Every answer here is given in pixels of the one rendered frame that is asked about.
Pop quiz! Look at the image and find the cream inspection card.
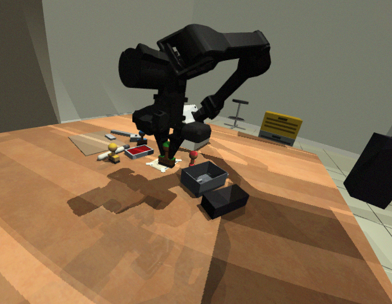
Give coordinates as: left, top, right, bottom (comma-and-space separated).
146, 159, 182, 172

